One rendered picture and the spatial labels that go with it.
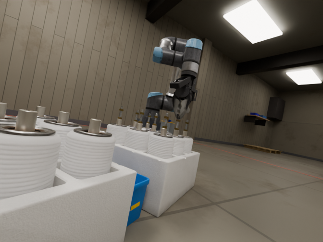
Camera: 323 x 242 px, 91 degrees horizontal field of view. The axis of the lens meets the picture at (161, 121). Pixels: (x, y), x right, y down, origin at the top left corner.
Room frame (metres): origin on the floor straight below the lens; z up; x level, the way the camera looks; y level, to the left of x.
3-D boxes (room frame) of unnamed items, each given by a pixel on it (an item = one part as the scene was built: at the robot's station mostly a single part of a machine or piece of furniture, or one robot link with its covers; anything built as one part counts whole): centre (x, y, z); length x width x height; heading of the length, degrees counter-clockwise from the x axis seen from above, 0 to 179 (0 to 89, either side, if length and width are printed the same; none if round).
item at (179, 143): (0.71, -0.07, 0.16); 0.10 x 0.10 x 0.18
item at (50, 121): (0.39, 0.24, 0.25); 0.08 x 0.08 x 0.01
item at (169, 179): (0.77, 0.03, 0.09); 0.39 x 0.39 x 0.18; 61
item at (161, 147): (0.61, -0.02, 0.16); 0.10 x 0.10 x 0.18
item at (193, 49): (0.73, -0.08, 0.64); 0.09 x 0.08 x 0.11; 4
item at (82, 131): (0.33, 0.14, 0.25); 0.08 x 0.08 x 0.01
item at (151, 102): (1.27, 0.08, 0.47); 0.13 x 0.12 x 0.14; 94
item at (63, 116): (0.39, 0.24, 0.26); 0.02 x 0.02 x 0.03
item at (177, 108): (0.74, -0.07, 0.38); 0.06 x 0.03 x 0.09; 143
